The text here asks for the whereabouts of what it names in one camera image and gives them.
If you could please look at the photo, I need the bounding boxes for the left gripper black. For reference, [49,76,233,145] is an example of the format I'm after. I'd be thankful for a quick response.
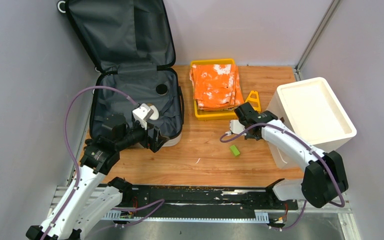
[115,118,170,152]

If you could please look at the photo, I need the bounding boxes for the white oval soap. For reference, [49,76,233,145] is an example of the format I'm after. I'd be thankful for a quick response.
[148,104,160,121]

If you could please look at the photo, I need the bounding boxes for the orange tie-dye jeans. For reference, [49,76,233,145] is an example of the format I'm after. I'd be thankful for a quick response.
[189,63,245,111]

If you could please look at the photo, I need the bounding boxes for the black white space suitcase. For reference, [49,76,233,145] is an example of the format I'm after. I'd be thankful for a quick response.
[57,0,185,147]

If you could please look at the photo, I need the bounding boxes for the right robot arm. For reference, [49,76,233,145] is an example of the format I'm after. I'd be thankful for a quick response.
[229,102,349,209]

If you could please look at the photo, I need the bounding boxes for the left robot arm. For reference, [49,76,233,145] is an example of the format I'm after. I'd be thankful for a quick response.
[26,114,169,240]

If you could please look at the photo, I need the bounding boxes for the small green block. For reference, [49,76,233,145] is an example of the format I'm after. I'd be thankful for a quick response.
[229,145,241,157]

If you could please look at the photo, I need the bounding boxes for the yellow plastic tray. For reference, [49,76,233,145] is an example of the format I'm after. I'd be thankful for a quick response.
[190,58,236,121]

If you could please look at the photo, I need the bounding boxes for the round black lid compact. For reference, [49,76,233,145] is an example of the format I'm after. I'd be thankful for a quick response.
[155,83,169,96]

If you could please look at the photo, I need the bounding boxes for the white drawer cabinet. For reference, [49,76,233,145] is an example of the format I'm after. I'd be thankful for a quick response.
[266,77,357,153]

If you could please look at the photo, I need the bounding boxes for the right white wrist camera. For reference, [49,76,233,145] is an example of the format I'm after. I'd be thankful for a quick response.
[229,119,247,136]

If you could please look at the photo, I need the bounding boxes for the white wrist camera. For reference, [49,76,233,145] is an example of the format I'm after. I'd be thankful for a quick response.
[132,103,154,130]
[229,119,247,136]

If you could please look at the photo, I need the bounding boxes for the yellow triangular bracket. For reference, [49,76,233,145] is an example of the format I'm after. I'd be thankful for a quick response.
[244,90,262,113]

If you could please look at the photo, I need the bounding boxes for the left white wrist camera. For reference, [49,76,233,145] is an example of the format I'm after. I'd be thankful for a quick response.
[132,103,154,130]

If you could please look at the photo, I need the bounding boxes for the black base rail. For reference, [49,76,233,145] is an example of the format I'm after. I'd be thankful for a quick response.
[116,185,299,219]

